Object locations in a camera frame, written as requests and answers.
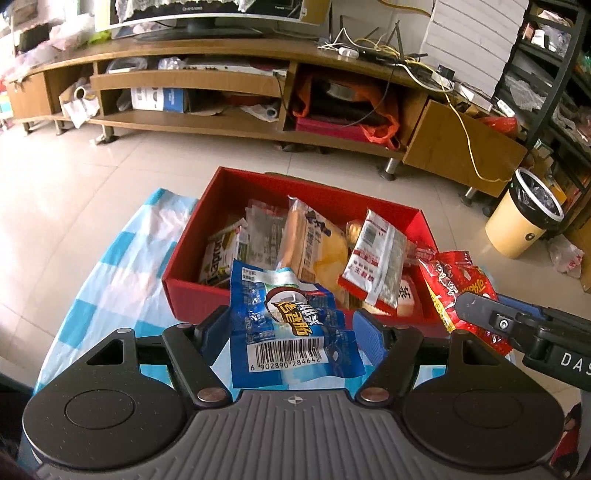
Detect orange plastic bag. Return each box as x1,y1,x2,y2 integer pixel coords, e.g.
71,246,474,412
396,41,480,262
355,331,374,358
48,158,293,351
290,75,401,151

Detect dark snack clear bag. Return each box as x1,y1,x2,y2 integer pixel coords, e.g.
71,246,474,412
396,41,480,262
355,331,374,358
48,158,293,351
245,199,287,270

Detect wooden TV stand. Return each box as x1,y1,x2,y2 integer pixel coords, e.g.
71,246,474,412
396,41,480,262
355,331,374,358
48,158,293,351
5,38,527,196

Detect yellow cable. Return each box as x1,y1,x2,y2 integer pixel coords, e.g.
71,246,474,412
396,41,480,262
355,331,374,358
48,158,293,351
378,0,515,185

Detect red white snack packet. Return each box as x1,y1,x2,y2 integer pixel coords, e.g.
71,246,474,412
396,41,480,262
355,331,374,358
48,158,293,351
338,209,408,314

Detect steamed cake clear packet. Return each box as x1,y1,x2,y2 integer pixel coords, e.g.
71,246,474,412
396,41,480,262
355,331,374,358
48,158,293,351
397,275,423,318

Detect red snack bag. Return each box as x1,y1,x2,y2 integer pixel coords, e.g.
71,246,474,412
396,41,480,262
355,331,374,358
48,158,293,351
414,246,515,357

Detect white plastic bag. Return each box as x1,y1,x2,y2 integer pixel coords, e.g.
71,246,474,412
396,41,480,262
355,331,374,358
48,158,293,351
547,235,585,279

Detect blue coconut snack bag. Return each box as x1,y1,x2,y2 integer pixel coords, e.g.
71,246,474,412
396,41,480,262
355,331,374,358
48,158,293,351
229,260,366,389

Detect yellow trash bin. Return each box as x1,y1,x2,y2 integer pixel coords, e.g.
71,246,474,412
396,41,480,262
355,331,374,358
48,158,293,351
485,168,564,259

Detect blue white checkered cloth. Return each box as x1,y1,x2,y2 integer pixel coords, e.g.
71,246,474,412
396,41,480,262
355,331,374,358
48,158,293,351
34,188,198,392

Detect flat screen television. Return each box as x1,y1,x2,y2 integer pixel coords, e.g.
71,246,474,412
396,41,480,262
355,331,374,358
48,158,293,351
92,1,332,42

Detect black storage shelf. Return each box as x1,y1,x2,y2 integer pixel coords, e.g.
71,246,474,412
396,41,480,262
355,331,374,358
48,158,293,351
495,1,590,231

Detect yellow waffle packet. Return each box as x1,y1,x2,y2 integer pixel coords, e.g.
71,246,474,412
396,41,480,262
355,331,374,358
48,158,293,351
346,220,363,251

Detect red cardboard box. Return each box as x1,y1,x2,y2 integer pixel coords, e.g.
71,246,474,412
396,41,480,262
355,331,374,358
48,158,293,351
162,168,437,324

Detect white blue box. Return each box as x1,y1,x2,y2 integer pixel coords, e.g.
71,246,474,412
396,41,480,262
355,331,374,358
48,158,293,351
130,87,189,113

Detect Kapronts wafer pack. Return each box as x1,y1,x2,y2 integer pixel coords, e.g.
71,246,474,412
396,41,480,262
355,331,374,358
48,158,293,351
198,219,249,287

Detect bread slices packet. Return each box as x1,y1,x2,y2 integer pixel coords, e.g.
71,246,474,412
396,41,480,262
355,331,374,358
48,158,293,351
276,197,349,309

